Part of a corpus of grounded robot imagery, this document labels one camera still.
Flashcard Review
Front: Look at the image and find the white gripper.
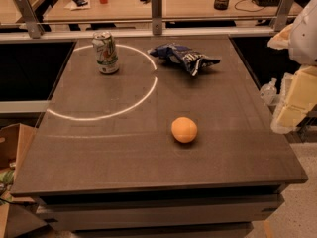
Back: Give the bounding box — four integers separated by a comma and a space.
267, 0, 317, 134

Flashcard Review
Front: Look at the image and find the orange fruit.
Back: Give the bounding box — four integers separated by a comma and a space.
171, 117, 198, 143

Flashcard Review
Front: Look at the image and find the clear plastic bottle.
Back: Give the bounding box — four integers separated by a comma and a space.
260, 78, 277, 105

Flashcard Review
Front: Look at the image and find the black mesh pen cup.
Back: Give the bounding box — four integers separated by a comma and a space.
214, 0, 230, 10

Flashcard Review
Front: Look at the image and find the blue chip bag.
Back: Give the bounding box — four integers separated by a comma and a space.
148, 43, 220, 76

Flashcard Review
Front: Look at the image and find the grey table drawer cabinet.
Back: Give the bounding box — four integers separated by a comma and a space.
37, 184, 283, 231

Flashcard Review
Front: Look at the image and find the green white soda can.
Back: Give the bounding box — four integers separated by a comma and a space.
92, 31, 119, 74

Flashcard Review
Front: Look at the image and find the cardboard box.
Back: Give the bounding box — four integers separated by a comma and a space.
0, 124, 43, 238

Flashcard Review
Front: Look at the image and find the metal partition bracket right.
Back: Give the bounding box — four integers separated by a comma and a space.
270, 0, 294, 32

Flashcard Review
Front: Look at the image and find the metal partition bracket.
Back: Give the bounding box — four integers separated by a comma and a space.
14, 0, 44, 39
270, 0, 294, 32
151, 0, 162, 35

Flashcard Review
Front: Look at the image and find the metal partition bracket middle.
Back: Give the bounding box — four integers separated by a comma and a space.
151, 0, 162, 35

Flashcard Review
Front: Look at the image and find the metal partition bracket left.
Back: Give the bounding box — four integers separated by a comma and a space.
14, 0, 44, 39

